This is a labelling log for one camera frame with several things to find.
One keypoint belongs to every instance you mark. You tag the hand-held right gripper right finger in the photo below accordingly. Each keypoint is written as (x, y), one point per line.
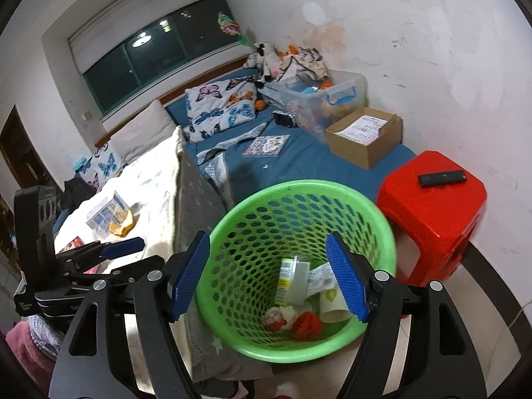
(347, 278)

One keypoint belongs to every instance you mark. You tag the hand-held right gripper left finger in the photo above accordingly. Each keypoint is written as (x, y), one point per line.
(189, 278)

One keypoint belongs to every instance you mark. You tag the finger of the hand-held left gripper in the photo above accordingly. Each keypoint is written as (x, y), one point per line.
(124, 272)
(122, 247)

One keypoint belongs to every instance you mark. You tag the white paper cup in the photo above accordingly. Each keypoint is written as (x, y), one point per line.
(332, 299)

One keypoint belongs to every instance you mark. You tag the white printed plastic packet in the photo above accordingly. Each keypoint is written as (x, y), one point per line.
(320, 278)

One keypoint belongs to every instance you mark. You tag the small white carton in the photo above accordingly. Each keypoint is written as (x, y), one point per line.
(104, 212)

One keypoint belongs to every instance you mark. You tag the clear jar with yellow label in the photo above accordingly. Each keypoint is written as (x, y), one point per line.
(293, 278)

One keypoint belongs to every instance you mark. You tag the red net bag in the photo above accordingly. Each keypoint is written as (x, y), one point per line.
(308, 324)

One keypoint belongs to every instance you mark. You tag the white tissue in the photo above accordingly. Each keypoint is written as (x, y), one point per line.
(278, 318)

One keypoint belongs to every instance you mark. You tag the green plastic basket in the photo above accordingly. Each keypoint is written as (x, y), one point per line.
(249, 216)

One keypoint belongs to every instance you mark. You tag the person's left forearm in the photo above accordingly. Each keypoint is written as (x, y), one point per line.
(29, 349)

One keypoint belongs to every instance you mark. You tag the black jacket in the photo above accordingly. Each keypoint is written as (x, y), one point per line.
(79, 191)

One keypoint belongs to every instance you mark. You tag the cream printed quilt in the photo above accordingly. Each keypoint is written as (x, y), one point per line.
(153, 183)

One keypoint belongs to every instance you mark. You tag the brown wooden door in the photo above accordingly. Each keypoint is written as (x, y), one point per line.
(20, 149)

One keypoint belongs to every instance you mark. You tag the butterfly print pillow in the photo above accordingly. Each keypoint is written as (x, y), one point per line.
(220, 108)
(102, 166)

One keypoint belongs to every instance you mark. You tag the red plastic stool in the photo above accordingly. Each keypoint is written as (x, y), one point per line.
(432, 216)

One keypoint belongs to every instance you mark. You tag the grey pillow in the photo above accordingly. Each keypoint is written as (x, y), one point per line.
(143, 131)

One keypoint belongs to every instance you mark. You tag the blue sheeted bed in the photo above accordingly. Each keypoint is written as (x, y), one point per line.
(316, 162)

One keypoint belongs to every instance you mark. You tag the brown cardboard box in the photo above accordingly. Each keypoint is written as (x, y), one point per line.
(365, 149)

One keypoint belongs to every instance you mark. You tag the black remote control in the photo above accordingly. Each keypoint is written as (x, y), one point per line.
(441, 178)

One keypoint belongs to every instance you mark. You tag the printed paper sheets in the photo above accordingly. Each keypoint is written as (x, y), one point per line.
(363, 129)

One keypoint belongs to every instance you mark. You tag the sticker book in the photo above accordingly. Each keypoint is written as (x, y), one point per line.
(266, 145)

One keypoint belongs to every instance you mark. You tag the black handheld device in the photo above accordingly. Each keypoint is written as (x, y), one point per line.
(283, 118)

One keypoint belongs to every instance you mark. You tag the clear plastic storage bin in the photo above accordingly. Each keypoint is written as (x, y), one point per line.
(316, 99)

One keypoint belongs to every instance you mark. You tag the small orange ball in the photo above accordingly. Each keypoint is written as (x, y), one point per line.
(260, 105)

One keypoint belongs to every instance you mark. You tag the dark window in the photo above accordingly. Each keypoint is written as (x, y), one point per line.
(158, 58)

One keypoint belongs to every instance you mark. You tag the printed cloth bag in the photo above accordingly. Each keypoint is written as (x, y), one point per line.
(309, 64)

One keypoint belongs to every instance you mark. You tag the black and white plush toy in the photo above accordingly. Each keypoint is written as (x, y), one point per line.
(259, 60)

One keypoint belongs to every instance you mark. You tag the white roller blind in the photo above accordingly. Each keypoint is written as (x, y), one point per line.
(137, 16)

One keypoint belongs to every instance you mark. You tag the orange fox plush toy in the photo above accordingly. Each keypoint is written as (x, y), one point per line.
(289, 52)

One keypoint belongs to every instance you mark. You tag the colourful hanging wall decoration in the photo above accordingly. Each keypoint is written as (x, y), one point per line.
(228, 23)

